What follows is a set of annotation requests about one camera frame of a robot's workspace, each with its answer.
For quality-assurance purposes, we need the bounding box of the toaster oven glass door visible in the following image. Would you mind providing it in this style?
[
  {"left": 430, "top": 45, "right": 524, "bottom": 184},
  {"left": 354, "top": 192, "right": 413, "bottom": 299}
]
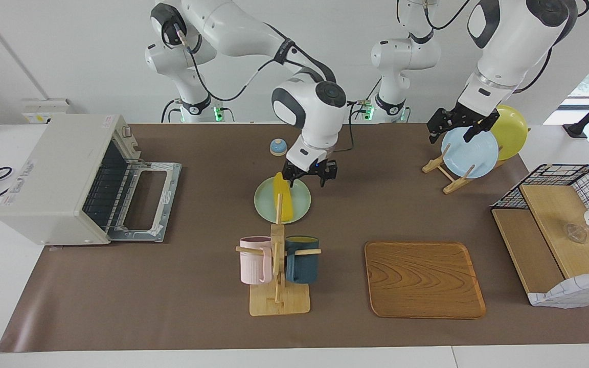
[{"left": 106, "top": 159, "right": 183, "bottom": 242}]

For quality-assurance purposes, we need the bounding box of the white wall socket box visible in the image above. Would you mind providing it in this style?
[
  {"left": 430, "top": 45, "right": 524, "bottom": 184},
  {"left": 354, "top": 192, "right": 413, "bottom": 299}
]
[{"left": 21, "top": 99, "right": 73, "bottom": 125}]

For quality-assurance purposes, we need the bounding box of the brown wooden tray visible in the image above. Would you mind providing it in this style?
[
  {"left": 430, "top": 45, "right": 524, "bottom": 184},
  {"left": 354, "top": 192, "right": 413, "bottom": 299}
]
[{"left": 365, "top": 241, "right": 486, "bottom": 319}]

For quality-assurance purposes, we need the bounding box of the wooden plate rack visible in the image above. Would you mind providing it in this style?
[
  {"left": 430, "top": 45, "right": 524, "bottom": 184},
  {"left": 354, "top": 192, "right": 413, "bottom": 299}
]
[{"left": 422, "top": 128, "right": 530, "bottom": 195}]

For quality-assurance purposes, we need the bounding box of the brown table mat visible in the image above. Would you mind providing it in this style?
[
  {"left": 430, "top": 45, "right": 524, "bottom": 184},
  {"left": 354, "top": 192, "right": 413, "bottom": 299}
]
[{"left": 0, "top": 123, "right": 589, "bottom": 353}]

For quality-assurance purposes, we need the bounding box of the wooden mug tree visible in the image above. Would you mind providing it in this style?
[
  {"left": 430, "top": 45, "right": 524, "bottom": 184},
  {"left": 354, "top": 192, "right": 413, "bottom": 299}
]
[{"left": 236, "top": 193, "right": 322, "bottom": 316}]

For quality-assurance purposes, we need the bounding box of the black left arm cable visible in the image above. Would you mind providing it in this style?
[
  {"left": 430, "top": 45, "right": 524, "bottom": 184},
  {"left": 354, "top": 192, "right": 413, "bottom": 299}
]
[{"left": 397, "top": 0, "right": 479, "bottom": 31}]

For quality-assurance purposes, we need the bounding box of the dark teal mug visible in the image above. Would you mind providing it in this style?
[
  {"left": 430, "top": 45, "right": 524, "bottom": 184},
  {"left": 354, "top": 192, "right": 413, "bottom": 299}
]
[{"left": 285, "top": 236, "right": 320, "bottom": 285}]

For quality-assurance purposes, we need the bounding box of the yellow corn cob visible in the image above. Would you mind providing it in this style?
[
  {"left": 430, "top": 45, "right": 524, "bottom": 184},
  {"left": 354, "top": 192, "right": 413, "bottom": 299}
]
[{"left": 273, "top": 172, "right": 294, "bottom": 223}]

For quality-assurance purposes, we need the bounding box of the yellow plate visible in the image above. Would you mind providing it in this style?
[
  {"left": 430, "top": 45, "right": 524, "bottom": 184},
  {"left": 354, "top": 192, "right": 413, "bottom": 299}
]
[{"left": 489, "top": 105, "right": 529, "bottom": 161}]

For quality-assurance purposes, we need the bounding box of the white checked cloth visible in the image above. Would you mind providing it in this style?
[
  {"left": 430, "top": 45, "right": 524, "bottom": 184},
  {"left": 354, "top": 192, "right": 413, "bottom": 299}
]
[{"left": 528, "top": 269, "right": 589, "bottom": 309}]

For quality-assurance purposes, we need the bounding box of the pale green plate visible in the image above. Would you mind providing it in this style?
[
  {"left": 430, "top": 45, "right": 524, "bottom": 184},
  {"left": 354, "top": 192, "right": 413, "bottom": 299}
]
[{"left": 254, "top": 175, "right": 311, "bottom": 224}]

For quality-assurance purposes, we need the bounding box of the small clear glass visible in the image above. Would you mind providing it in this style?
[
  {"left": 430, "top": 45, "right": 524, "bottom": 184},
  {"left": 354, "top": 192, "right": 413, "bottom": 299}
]
[{"left": 563, "top": 222, "right": 589, "bottom": 244}]

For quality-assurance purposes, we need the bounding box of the light blue plate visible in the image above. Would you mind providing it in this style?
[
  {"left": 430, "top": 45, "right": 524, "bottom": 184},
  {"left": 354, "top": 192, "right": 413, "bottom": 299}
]
[{"left": 441, "top": 125, "right": 500, "bottom": 179}]

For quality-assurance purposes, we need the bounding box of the pink mug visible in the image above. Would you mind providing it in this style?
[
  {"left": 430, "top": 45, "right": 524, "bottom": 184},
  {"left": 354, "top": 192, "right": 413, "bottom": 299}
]
[{"left": 239, "top": 236, "right": 273, "bottom": 285}]

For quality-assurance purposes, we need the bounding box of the beige toaster oven body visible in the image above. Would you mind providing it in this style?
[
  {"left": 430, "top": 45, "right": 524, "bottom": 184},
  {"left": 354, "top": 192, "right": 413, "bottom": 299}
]
[{"left": 0, "top": 113, "right": 142, "bottom": 246}]

